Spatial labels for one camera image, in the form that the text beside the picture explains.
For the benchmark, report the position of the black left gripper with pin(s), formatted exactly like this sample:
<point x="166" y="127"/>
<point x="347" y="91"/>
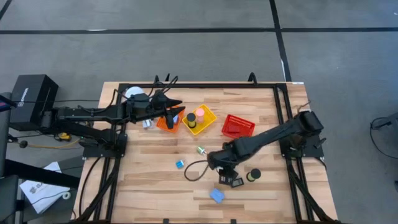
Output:
<point x="146" y="107"/>

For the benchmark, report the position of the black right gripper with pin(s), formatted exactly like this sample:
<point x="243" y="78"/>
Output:
<point x="222" y="158"/>

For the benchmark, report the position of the black digital timer with display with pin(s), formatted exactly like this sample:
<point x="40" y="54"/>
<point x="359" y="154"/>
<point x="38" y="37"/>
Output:
<point x="237" y="183"/>

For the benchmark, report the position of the black hourglass yellow sand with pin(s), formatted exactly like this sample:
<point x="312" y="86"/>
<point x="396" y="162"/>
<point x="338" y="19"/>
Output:
<point x="255" y="173"/>
<point x="191" y="120"/>

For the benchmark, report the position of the pink hourglass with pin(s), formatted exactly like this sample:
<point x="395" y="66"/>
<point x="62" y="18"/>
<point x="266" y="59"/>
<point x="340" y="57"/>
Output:
<point x="200" y="115"/>

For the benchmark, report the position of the green and white plug charger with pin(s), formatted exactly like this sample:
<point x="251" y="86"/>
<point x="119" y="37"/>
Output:
<point x="201" y="150"/>

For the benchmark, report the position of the teal and white cube charger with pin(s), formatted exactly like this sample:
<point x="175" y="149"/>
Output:
<point x="180" y="164"/>

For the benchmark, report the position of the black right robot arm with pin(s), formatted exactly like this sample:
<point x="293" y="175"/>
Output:
<point x="280" y="132"/>

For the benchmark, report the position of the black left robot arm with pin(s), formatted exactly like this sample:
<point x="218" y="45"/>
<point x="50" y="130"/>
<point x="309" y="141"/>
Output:
<point x="93" y="116"/>

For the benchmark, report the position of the light blue power bank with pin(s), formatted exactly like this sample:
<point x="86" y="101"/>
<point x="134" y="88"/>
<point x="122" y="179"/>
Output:
<point x="217" y="196"/>

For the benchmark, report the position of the orange plastic basket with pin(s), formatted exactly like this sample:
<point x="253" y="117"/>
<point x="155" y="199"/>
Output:
<point x="161" y="124"/>

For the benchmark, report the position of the yellow plastic basket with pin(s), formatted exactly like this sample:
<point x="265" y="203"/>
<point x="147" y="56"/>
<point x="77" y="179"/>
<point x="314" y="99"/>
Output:
<point x="211" y="117"/>

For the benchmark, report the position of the white mushroom-shaped lamp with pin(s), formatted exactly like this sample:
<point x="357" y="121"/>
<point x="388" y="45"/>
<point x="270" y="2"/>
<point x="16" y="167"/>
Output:
<point x="133" y="91"/>

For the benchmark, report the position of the red plastic basket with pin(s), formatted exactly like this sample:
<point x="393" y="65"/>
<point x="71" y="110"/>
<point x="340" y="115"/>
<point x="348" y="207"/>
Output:
<point x="245" y="124"/>

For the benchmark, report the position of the black cardboard box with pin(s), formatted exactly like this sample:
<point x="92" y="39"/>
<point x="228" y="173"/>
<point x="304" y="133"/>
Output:
<point x="34" y="96"/>

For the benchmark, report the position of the black beam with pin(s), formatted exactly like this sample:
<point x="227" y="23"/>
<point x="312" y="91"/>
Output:
<point x="40" y="174"/>

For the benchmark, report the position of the small black knob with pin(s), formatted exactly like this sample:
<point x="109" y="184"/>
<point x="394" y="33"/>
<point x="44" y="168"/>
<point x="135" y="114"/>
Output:
<point x="23" y="144"/>

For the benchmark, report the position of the white printed paper sheet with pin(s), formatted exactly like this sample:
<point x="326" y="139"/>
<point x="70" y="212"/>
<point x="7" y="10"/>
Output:
<point x="43" y="194"/>

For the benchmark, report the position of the blue screen device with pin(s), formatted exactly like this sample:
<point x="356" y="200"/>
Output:
<point x="6" y="105"/>

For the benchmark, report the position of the black metal table frame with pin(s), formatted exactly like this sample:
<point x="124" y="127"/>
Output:
<point x="202" y="85"/>

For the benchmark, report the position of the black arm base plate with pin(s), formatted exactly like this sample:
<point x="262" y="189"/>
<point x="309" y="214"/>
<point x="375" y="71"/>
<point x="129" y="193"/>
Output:
<point x="93" y="153"/>
<point x="314" y="151"/>

